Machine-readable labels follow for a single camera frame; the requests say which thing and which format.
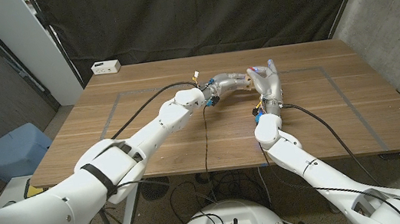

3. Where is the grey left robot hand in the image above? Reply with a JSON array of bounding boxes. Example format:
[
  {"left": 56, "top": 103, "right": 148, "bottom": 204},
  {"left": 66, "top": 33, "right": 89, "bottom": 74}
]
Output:
[{"left": 198, "top": 69, "right": 254, "bottom": 108}]

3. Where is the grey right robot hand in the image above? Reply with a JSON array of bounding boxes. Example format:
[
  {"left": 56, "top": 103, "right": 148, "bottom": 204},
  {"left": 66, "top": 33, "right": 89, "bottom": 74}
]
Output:
[{"left": 245, "top": 58, "right": 287, "bottom": 124}]

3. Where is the wooden block with holes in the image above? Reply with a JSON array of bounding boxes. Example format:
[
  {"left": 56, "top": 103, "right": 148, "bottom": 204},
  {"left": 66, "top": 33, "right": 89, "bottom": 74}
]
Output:
[{"left": 243, "top": 74, "right": 255, "bottom": 91}]

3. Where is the black backdrop curtain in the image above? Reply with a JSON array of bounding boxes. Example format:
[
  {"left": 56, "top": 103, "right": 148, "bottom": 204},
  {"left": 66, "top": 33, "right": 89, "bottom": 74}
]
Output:
[{"left": 32, "top": 0, "right": 382, "bottom": 91}]

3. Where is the large wooden panel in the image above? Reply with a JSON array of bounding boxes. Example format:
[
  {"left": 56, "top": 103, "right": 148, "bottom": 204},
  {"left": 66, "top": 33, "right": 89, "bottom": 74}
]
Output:
[{"left": 95, "top": 58, "right": 392, "bottom": 189}]

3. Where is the white power strip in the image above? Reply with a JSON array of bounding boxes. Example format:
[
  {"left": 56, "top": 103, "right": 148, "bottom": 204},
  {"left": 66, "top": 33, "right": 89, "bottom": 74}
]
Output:
[{"left": 90, "top": 58, "right": 123, "bottom": 77}]

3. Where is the round black fan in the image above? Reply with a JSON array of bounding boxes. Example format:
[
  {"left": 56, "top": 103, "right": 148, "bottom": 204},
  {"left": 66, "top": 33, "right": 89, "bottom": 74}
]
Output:
[{"left": 138, "top": 175, "right": 172, "bottom": 203}]

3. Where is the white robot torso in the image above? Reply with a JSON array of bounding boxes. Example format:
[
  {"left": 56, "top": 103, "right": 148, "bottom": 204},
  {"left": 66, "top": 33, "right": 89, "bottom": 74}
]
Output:
[{"left": 173, "top": 193, "right": 288, "bottom": 224}]

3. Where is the grey table leg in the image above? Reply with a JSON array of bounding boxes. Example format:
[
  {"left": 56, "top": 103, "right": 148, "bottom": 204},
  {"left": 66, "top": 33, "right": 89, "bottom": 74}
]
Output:
[{"left": 326, "top": 197, "right": 342, "bottom": 215}]

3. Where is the white table leg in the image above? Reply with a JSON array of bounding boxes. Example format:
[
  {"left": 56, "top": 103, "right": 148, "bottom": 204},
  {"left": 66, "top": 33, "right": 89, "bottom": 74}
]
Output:
[{"left": 116, "top": 183, "right": 146, "bottom": 224}]

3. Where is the blue plastic bin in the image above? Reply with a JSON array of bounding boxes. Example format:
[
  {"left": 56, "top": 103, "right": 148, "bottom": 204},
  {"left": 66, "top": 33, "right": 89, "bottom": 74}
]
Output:
[{"left": 0, "top": 120, "right": 58, "bottom": 184}]

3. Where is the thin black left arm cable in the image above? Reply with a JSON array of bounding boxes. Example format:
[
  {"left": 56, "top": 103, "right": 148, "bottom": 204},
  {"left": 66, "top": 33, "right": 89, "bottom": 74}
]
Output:
[{"left": 87, "top": 104, "right": 226, "bottom": 224}]

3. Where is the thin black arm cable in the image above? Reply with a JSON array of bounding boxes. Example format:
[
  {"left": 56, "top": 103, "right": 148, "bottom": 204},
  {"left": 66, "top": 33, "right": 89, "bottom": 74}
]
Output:
[
  {"left": 258, "top": 125, "right": 400, "bottom": 224},
  {"left": 87, "top": 104, "right": 226, "bottom": 224}
]

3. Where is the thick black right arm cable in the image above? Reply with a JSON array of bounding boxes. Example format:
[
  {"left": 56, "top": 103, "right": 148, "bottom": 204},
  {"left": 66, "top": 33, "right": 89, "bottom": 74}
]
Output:
[{"left": 281, "top": 92, "right": 383, "bottom": 198}]

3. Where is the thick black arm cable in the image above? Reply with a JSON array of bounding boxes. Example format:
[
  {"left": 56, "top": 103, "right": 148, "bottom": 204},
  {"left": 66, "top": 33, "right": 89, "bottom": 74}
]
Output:
[
  {"left": 281, "top": 92, "right": 383, "bottom": 198},
  {"left": 104, "top": 79, "right": 206, "bottom": 140}
]

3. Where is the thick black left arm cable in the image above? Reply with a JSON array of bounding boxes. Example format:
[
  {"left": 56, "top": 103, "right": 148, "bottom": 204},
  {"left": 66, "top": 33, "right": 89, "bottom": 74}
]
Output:
[{"left": 104, "top": 79, "right": 206, "bottom": 140}]

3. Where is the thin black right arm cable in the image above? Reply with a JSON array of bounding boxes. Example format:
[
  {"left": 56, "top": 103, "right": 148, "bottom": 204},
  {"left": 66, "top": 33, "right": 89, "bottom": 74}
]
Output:
[{"left": 258, "top": 125, "right": 400, "bottom": 224}]

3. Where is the white floor cable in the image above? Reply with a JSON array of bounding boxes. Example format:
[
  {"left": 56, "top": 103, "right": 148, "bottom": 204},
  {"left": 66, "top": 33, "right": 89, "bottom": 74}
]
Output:
[{"left": 256, "top": 165, "right": 273, "bottom": 208}]

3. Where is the black floor cable bundle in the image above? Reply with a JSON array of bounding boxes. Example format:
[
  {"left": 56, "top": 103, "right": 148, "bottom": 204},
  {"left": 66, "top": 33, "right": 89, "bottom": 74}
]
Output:
[{"left": 165, "top": 163, "right": 276, "bottom": 224}]

